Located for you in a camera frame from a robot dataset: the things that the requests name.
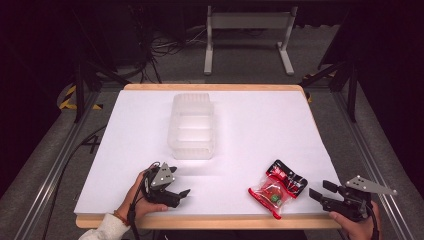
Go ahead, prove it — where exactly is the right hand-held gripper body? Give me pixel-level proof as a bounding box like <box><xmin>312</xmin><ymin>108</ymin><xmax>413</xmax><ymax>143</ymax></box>
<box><xmin>320</xmin><ymin>175</ymin><xmax>398</xmax><ymax>223</ymax></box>

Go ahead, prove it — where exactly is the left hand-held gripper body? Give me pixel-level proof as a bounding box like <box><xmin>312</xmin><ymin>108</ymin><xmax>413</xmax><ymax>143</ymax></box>
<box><xmin>140</xmin><ymin>162</ymin><xmax>183</xmax><ymax>209</ymax></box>

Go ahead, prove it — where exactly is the red snack packet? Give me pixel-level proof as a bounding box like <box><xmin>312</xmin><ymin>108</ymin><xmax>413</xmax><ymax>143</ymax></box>
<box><xmin>247</xmin><ymin>159</ymin><xmax>309</xmax><ymax>221</ymax></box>

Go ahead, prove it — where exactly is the clear plastic container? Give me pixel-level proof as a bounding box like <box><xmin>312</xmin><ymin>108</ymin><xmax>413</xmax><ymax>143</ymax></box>
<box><xmin>166</xmin><ymin>92</ymin><xmax>216</xmax><ymax>161</ymax></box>

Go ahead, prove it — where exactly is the person's left hand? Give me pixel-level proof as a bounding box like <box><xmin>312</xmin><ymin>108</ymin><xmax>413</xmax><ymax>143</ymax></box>
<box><xmin>116</xmin><ymin>169</ymin><xmax>169</xmax><ymax>223</ymax></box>

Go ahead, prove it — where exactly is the person's right hand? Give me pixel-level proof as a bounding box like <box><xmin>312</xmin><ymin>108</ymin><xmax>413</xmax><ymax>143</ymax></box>
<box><xmin>328</xmin><ymin>200</ymin><xmax>383</xmax><ymax>240</ymax></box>

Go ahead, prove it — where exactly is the wooden table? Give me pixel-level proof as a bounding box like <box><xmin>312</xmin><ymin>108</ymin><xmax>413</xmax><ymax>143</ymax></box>
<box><xmin>75</xmin><ymin>83</ymin><xmax>342</xmax><ymax>230</ymax></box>

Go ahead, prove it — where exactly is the white sheet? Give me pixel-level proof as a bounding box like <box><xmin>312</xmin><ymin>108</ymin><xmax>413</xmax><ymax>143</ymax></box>
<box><xmin>73</xmin><ymin>89</ymin><xmax>344</xmax><ymax>216</ymax></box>

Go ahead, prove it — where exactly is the black metal stand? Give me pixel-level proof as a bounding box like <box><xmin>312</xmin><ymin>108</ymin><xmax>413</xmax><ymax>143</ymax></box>
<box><xmin>298</xmin><ymin>9</ymin><xmax>359</xmax><ymax>124</ymax></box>
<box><xmin>71</xmin><ymin>9</ymin><xmax>132</xmax><ymax>124</ymax></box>

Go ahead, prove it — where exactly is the white metal stand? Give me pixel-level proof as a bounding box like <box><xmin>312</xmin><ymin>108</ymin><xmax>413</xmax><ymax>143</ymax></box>
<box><xmin>203</xmin><ymin>5</ymin><xmax>299</xmax><ymax>77</ymax></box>

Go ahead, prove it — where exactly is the black cable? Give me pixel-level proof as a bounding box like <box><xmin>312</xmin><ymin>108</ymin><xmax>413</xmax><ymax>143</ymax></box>
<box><xmin>365</xmin><ymin>203</ymin><xmax>381</xmax><ymax>240</ymax></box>
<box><xmin>127</xmin><ymin>162</ymin><xmax>162</xmax><ymax>240</ymax></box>

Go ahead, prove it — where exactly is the brown bracelet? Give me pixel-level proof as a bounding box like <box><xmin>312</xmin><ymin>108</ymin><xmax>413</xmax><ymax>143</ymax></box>
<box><xmin>112</xmin><ymin>209</ymin><xmax>130</xmax><ymax>227</ymax></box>

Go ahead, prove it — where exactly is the bundle of floor cables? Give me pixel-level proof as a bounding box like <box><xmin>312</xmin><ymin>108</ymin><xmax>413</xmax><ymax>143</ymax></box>
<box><xmin>128</xmin><ymin>6</ymin><xmax>209</xmax><ymax>84</ymax></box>

